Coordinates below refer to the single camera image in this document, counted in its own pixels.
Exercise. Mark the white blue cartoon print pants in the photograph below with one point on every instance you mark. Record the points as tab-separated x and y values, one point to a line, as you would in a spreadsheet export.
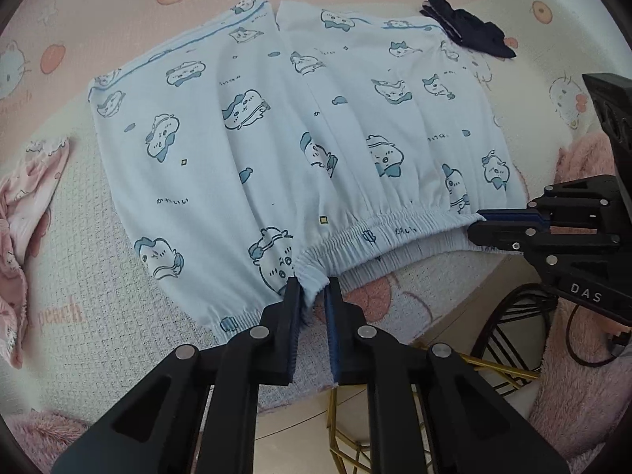
276	158

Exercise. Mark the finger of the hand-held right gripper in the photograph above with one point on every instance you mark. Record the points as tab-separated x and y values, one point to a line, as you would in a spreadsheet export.
498	237
513	216

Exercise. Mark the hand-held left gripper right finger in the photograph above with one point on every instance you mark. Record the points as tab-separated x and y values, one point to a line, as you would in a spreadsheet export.
332	316

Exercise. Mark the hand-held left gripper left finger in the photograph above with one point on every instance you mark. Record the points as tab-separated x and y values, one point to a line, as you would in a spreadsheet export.
295	306

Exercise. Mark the pink cat print blanket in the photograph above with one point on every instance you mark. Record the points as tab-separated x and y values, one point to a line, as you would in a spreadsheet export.
98	306

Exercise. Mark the pink printed garment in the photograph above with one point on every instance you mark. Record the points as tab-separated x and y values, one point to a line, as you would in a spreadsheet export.
19	237

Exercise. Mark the dark navy cloth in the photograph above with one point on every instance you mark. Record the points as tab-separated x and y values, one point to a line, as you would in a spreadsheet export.
474	29

